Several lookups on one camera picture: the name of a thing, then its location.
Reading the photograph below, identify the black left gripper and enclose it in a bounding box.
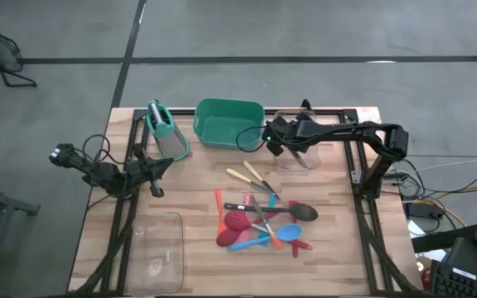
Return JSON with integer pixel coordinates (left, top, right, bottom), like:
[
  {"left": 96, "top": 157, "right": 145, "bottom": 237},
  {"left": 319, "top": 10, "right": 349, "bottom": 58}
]
[{"left": 124, "top": 142, "right": 176, "bottom": 199}]

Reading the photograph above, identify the dark-handled knife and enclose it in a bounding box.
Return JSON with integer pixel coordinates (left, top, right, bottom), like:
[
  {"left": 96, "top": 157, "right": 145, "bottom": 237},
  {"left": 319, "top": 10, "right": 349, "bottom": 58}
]
[{"left": 290, "top": 148, "right": 310, "bottom": 170}]

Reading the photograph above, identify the cream-handled knife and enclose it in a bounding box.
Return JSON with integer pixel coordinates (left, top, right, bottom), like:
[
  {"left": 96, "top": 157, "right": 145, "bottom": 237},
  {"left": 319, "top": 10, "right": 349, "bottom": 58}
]
[
  {"left": 243, "top": 160, "right": 281, "bottom": 200},
  {"left": 225, "top": 167, "right": 273, "bottom": 195}
]

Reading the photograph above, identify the teal silicone spatula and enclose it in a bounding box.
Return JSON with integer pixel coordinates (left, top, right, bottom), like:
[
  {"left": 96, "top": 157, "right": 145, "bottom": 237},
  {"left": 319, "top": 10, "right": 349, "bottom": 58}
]
[{"left": 258, "top": 194, "right": 277, "bottom": 248}]

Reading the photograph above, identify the black slotted spoon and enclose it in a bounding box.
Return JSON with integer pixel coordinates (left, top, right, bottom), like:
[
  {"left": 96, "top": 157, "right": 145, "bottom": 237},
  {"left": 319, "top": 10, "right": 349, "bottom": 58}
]
[{"left": 223, "top": 201, "right": 319, "bottom": 222}]

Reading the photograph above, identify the red solid spoon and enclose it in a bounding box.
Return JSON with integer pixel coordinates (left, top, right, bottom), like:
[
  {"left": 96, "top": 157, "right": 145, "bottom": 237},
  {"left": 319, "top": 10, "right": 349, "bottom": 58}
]
[{"left": 215, "top": 228, "right": 248, "bottom": 248}]

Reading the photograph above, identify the blue silicone spoon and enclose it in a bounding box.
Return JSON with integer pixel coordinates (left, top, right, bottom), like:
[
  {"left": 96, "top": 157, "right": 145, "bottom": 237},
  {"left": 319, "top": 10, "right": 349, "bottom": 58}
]
[{"left": 226, "top": 223, "right": 304, "bottom": 252}]

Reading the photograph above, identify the orange-handled knife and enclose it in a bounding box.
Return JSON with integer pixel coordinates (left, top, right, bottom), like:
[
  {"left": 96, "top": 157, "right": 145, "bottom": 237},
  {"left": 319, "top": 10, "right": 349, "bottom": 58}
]
[{"left": 249, "top": 195, "right": 284, "bottom": 251}]

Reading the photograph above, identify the red silicone spatula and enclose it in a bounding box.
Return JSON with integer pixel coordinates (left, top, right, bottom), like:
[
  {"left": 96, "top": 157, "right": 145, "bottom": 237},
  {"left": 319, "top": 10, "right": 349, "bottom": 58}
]
[{"left": 287, "top": 199, "right": 314, "bottom": 259}]

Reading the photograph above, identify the clear plastic bin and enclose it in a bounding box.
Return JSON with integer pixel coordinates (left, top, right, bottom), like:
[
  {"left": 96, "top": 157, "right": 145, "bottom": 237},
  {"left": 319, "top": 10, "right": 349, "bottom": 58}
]
[{"left": 273, "top": 109, "right": 322, "bottom": 171}]

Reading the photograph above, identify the teal plastic bin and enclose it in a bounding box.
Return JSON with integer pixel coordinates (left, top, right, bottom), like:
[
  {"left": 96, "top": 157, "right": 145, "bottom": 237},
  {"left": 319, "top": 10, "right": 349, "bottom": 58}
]
[{"left": 192, "top": 98, "right": 266, "bottom": 150}]

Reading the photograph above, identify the orange silicone spatula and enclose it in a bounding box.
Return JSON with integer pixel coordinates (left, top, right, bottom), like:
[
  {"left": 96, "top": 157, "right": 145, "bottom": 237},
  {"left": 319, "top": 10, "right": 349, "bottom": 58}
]
[{"left": 214, "top": 188, "right": 228, "bottom": 235}]

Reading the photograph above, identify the pink silicone spatula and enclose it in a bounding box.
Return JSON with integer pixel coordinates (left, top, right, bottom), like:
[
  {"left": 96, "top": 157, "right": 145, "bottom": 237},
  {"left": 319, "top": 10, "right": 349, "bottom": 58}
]
[{"left": 237, "top": 192, "right": 253, "bottom": 244}]

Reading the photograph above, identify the clear shallow dish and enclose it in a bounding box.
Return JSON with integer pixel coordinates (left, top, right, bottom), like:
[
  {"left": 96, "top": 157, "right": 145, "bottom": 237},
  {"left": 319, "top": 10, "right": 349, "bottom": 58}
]
[{"left": 127, "top": 211, "right": 186, "bottom": 296}]

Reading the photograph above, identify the black power adapter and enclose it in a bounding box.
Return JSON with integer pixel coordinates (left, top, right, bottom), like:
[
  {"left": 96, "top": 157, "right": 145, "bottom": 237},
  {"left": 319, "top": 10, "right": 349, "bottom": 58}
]
[{"left": 406, "top": 201, "right": 445, "bottom": 220}]

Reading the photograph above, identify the black keyboard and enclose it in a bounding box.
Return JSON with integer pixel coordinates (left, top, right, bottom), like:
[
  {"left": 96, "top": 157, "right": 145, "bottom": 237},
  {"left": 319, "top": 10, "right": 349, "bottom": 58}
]
[{"left": 430, "top": 258, "right": 477, "bottom": 298}]

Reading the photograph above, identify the metal grater teal handle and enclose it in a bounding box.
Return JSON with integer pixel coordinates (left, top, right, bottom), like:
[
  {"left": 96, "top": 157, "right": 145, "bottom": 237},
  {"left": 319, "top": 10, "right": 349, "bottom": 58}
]
[{"left": 146, "top": 99, "right": 191, "bottom": 163}]

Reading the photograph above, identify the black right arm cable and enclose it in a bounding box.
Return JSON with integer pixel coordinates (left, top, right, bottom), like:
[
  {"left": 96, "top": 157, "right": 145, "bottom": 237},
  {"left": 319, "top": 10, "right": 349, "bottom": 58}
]
[{"left": 234, "top": 125, "right": 267, "bottom": 153}]

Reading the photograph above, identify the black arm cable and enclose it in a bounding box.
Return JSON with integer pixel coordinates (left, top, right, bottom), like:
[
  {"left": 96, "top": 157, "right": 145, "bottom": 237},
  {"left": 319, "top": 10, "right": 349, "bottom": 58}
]
[
  {"left": 81, "top": 133, "right": 112, "bottom": 165},
  {"left": 234, "top": 125, "right": 267, "bottom": 153}
]

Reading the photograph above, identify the black table frame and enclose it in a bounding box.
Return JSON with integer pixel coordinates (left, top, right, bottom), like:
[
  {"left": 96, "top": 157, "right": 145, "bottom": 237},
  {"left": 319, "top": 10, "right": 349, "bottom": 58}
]
[{"left": 72, "top": 108, "right": 426, "bottom": 298}]

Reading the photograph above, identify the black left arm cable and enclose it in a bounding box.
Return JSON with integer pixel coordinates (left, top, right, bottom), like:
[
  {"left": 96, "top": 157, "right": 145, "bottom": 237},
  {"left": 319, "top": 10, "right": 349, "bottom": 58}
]
[{"left": 81, "top": 133, "right": 112, "bottom": 165}]

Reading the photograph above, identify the grey cable hub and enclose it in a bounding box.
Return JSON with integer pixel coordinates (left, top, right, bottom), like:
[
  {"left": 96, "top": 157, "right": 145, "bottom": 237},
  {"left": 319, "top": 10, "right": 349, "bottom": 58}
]
[{"left": 383, "top": 169, "right": 409, "bottom": 185}]

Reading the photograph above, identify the white floor cable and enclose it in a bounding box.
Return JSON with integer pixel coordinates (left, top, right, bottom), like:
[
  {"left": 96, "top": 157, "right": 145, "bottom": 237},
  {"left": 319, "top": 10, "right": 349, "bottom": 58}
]
[{"left": 407, "top": 157, "right": 477, "bottom": 174}]

